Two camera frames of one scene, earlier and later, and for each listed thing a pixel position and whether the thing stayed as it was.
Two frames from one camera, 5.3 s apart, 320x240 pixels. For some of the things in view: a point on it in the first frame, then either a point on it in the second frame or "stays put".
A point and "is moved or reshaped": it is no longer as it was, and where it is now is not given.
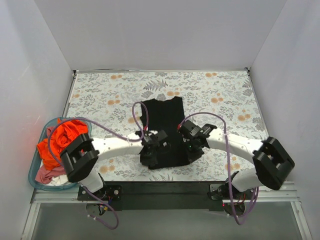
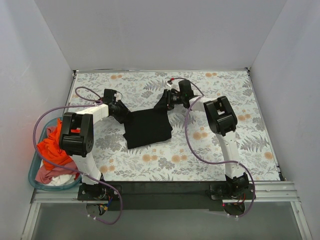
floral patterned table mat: [225, 99] stays put
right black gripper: [192, 151] -> [166, 100]
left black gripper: [152, 154] -> [122, 113]
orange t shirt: [64, 133] stays put
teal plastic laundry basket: [37, 159] stays put
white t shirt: [56, 180] stays put
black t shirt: [165, 115] is moved or reshaped
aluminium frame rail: [283, 192] stays put
